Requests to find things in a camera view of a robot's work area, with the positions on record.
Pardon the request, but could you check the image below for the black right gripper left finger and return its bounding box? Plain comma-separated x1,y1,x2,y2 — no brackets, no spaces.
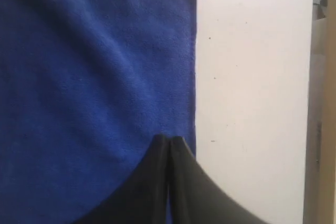
75,135,170,224

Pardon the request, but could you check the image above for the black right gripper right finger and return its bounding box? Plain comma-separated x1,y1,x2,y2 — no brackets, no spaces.
170,136,265,224

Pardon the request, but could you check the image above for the blue microfibre towel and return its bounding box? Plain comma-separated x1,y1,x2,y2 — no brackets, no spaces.
1,0,196,223

